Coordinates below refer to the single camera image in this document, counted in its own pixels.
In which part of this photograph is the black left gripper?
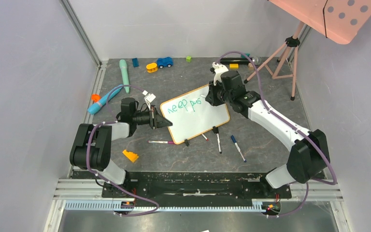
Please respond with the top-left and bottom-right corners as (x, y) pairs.
(132, 105), (172, 130)

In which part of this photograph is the white board orange frame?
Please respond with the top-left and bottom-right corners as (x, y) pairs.
(160, 85), (230, 145)

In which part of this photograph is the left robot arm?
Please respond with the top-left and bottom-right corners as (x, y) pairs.
(70, 98), (173, 197)

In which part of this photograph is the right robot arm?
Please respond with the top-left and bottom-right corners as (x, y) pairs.
(205, 68), (332, 197)

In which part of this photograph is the purple capped marker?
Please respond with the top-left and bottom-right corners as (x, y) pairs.
(147, 140), (176, 145)

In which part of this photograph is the yellow small brick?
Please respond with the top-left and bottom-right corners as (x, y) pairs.
(229, 64), (239, 69)

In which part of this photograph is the black capped marker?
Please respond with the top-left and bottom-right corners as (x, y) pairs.
(215, 133), (222, 154)

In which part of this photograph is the black cylinder tube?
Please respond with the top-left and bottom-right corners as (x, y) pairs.
(220, 57), (250, 65)

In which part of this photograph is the tan wooden cube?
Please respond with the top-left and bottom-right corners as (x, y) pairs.
(247, 63), (256, 71)

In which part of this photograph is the yellow toy wedge block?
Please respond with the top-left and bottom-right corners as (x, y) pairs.
(122, 150), (139, 163)

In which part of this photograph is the blue capped marker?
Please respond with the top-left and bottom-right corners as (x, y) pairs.
(230, 135), (247, 162)

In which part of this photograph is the clear small ball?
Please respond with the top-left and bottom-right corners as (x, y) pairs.
(252, 57), (262, 66)

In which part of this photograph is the yellow oval toy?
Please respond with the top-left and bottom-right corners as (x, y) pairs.
(146, 62), (158, 73)

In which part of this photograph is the blue toy car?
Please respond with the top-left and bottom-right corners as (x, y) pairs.
(157, 57), (173, 69)

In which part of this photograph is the light blue toy pen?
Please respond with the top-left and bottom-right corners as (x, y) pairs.
(87, 85), (122, 115)

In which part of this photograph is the dark blue small brick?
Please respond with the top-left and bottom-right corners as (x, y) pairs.
(132, 58), (139, 68)

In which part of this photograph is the mint green toy pen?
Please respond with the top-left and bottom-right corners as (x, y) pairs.
(119, 59), (130, 94)

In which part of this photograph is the orange small toy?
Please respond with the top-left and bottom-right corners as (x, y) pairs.
(91, 94), (101, 102)

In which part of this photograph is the pink tripod stand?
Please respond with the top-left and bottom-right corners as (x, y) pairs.
(244, 21), (305, 101)

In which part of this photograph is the pink perforated panel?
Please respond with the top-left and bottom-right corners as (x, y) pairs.
(270, 0), (371, 44)

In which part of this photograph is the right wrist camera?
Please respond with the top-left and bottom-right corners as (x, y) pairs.
(210, 62), (229, 86)

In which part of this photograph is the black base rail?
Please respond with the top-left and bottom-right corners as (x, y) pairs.
(71, 171), (325, 209)

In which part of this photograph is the white cable duct strip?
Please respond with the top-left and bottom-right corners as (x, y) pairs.
(64, 200), (266, 213)

